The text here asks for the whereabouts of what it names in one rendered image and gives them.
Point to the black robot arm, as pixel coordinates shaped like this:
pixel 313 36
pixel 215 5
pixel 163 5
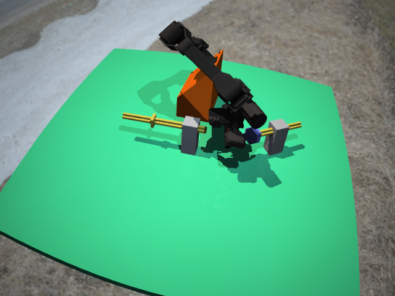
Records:
pixel 228 88

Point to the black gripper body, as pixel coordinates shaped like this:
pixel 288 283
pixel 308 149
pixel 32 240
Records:
pixel 235 138

